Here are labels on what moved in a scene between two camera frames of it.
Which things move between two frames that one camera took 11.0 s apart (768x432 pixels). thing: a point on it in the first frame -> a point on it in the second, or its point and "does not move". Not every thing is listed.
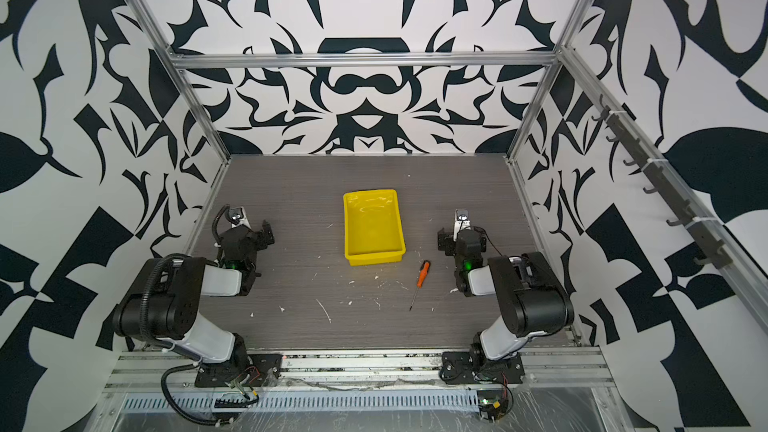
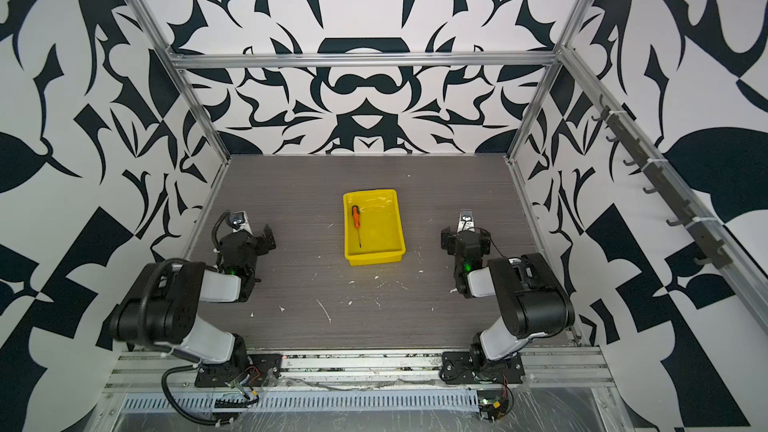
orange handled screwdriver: [424, 270] -> [357, 221]
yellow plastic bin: [373, 227] does not move
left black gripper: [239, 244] does not move
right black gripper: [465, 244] does not move
